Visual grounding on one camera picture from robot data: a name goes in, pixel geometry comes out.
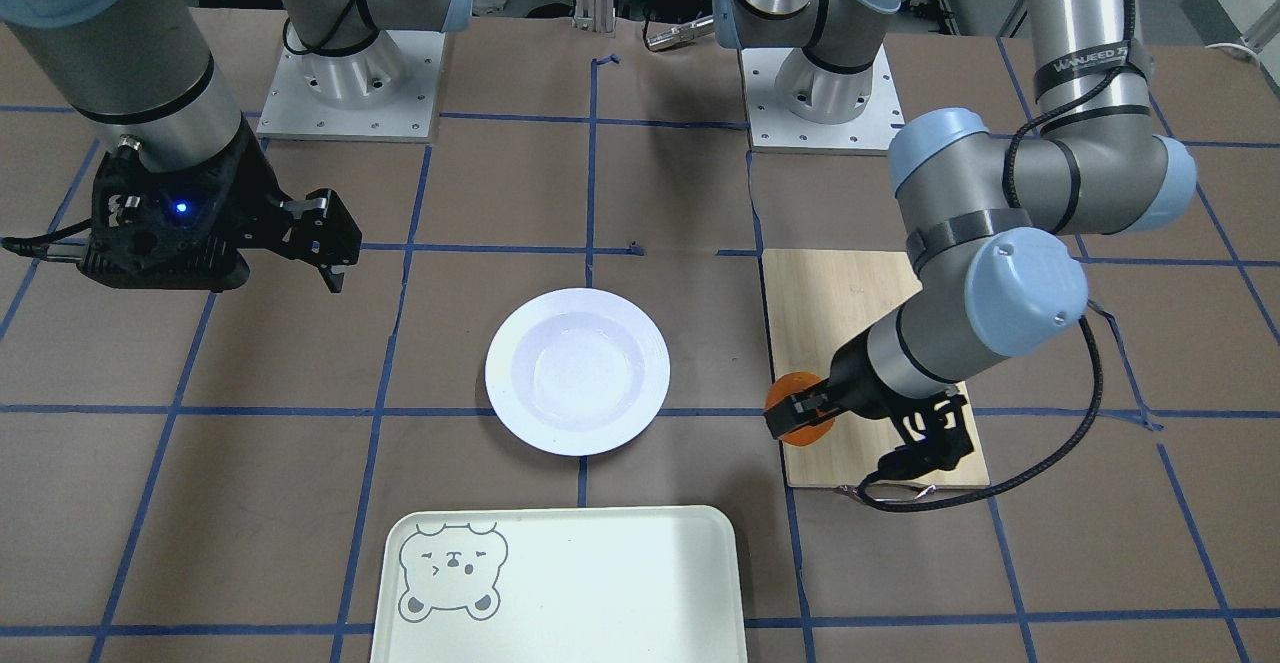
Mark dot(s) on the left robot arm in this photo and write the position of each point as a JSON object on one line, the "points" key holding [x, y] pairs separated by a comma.
{"points": [[985, 218]]}

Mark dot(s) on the bamboo cutting board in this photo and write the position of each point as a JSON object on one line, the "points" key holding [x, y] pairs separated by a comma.
{"points": [[818, 301]]}

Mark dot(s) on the orange fruit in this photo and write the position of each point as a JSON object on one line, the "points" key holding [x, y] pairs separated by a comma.
{"points": [[803, 395]]}

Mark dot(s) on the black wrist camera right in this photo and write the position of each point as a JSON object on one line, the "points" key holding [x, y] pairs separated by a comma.
{"points": [[160, 231]]}

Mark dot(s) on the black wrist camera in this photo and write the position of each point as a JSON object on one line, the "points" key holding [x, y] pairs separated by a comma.
{"points": [[160, 231], [934, 436]]}

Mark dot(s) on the white plate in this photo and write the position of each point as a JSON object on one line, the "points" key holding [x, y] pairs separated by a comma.
{"points": [[577, 371]]}

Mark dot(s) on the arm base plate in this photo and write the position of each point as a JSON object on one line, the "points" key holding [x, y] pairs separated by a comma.
{"points": [[794, 107], [386, 93]]}

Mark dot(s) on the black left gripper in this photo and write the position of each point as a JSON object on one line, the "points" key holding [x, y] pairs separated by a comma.
{"points": [[853, 381]]}

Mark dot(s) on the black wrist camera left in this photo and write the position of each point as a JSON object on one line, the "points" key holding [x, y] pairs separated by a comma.
{"points": [[934, 436]]}

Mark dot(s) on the cream bear tray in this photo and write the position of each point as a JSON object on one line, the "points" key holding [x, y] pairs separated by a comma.
{"points": [[658, 583]]}

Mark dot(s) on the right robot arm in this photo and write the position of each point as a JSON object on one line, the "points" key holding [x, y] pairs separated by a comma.
{"points": [[131, 67]]}

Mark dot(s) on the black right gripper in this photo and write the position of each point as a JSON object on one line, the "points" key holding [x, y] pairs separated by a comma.
{"points": [[255, 194]]}

